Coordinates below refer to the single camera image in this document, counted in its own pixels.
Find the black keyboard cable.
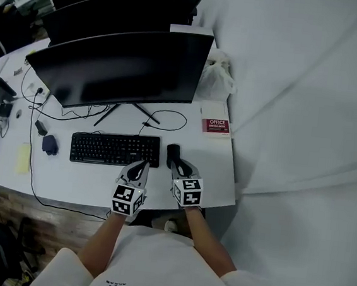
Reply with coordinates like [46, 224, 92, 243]
[137, 107, 189, 142]

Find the person's white shoe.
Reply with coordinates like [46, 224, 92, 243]
[149, 215, 180, 234]

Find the black computer mouse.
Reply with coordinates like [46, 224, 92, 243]
[164, 143, 183, 169]

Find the person's left forearm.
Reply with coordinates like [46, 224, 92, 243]
[74, 207, 128, 282]

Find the white plastic bag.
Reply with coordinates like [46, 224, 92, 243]
[196, 47, 242, 104]

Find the black monitor with flat stand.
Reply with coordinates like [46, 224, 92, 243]
[38, 0, 204, 63]

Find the person's right forearm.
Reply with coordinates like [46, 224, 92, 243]
[177, 205, 244, 281]

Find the small black box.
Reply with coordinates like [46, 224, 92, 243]
[0, 102, 14, 119]

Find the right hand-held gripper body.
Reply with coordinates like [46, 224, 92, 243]
[168, 165, 207, 212]

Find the red and white notebook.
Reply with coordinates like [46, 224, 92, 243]
[197, 98, 236, 141]

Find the person's white shirt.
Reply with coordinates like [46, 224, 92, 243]
[27, 213, 307, 286]

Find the white fabric backdrop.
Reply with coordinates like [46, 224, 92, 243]
[163, 0, 357, 286]

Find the long black power cable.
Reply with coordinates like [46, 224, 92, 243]
[7, 62, 124, 221]

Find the white power strip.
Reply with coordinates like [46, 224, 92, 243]
[20, 80, 52, 102]

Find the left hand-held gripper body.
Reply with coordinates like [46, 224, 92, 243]
[109, 164, 151, 219]

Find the yellow sticky note pad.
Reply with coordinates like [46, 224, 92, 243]
[15, 141, 34, 176]

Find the large curved black monitor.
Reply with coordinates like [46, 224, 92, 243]
[19, 16, 216, 139]

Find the black power adapter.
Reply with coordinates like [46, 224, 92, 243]
[33, 119, 50, 138]

